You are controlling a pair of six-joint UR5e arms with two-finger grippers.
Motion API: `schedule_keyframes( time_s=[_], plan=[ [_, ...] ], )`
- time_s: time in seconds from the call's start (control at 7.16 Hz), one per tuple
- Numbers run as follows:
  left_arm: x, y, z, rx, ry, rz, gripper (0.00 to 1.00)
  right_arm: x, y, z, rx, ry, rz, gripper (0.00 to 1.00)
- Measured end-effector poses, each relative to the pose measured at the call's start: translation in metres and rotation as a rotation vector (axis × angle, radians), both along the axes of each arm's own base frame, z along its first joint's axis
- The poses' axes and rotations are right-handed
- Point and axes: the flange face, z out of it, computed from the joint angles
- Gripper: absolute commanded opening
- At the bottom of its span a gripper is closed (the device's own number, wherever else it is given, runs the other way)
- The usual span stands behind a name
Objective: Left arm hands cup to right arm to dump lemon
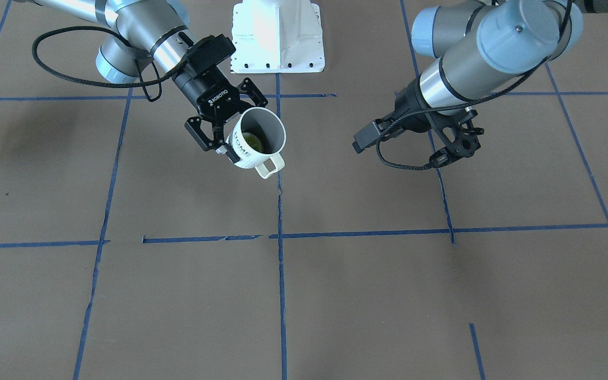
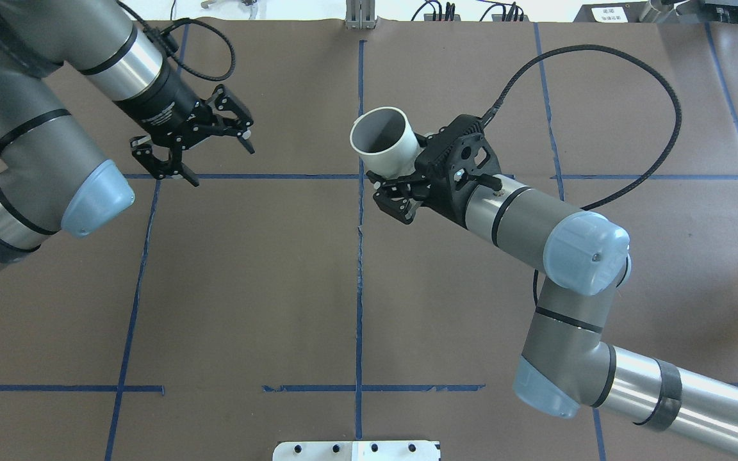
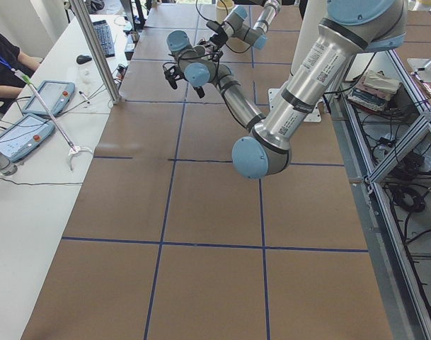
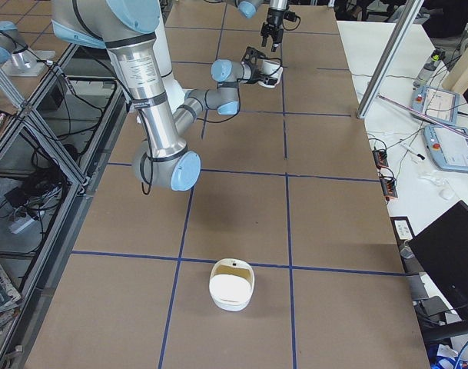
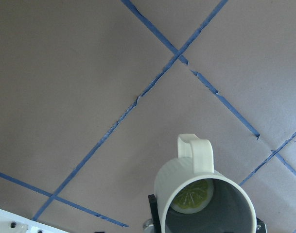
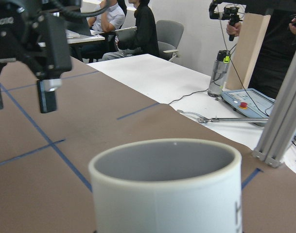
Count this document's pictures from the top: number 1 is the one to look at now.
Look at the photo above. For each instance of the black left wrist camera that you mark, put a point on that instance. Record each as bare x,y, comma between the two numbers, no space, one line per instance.
375,131

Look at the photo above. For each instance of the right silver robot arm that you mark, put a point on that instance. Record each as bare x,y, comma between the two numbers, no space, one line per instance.
150,42

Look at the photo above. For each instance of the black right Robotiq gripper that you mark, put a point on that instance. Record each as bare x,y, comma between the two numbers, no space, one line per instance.
205,92

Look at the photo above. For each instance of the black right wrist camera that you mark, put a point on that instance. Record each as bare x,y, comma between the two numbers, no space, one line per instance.
207,53

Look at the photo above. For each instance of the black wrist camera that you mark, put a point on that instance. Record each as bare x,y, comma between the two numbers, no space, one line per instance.
207,53
375,131

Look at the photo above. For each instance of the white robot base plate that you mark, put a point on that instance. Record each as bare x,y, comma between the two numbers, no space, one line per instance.
277,37

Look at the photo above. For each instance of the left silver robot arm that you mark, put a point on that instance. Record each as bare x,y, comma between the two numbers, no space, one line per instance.
480,52

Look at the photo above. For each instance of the white ribbed HOME mug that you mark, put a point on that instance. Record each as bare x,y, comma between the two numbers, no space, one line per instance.
269,128

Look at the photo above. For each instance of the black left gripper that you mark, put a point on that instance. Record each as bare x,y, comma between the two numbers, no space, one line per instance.
411,119

